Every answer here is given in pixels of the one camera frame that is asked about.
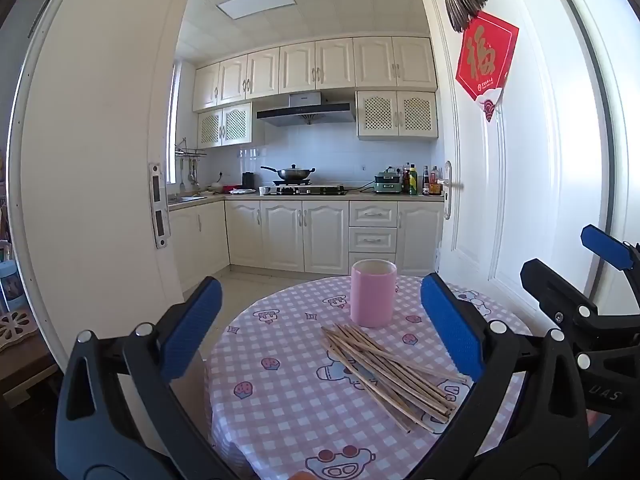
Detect wall-mounted utensil rack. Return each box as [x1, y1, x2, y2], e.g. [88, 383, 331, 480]
[174, 137, 207, 158]

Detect pink checked cartoon tablecloth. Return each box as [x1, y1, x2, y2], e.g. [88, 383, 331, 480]
[205, 275, 533, 480]

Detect white openwork board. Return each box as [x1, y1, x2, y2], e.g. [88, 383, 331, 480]
[0, 310, 38, 352]

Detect pile of wooden chopsticks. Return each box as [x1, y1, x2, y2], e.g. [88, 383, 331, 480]
[320, 323, 468, 435]

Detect metal door handle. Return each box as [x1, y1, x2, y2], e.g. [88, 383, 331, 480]
[442, 161, 466, 221]

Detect white door with handle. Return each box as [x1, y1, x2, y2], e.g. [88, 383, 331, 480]
[419, 0, 621, 321]

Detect kitchen countertop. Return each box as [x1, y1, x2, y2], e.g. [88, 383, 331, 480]
[169, 191, 446, 204]

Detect row of white upper cabinets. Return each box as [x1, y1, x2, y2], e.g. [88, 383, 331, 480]
[192, 36, 438, 113]

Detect pink cup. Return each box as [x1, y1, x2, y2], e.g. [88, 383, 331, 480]
[350, 259, 398, 328]

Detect dark wooden cabinet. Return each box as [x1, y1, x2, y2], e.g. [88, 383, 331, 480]
[0, 332, 61, 408]

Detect red diamond door poster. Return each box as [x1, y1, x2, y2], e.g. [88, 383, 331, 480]
[455, 10, 520, 125]

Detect narrow white lattice cabinet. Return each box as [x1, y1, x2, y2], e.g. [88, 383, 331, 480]
[197, 102, 266, 150]

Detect square ceiling light panel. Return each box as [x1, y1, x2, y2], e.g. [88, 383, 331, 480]
[216, 0, 297, 21]

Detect metal lock strike plate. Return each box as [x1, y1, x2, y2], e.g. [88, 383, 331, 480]
[148, 162, 171, 250]

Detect black range hood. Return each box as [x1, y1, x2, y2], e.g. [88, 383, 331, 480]
[256, 92, 357, 127]

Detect kitchen window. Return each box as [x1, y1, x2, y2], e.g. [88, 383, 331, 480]
[167, 65, 177, 183]

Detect steel wok with lid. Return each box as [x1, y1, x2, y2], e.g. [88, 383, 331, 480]
[260, 163, 317, 182]

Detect black gas stove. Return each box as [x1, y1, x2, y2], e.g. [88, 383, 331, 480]
[270, 185, 347, 196]

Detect green electric cooker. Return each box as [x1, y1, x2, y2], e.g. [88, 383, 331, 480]
[374, 166, 401, 194]

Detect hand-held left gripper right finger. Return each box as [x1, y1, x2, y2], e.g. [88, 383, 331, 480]
[405, 272, 591, 480]

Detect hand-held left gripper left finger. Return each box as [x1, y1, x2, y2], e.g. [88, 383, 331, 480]
[55, 276, 236, 480]

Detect white door with metal plate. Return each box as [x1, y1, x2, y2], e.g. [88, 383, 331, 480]
[7, 0, 211, 361]

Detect white lower kitchen cabinets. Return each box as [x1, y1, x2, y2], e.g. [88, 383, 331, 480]
[169, 199, 446, 293]

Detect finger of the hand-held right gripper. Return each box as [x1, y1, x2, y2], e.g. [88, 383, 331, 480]
[580, 225, 640, 273]
[520, 259, 640, 376]

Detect wide white lattice cabinet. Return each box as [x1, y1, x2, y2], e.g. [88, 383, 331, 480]
[356, 91, 439, 141]

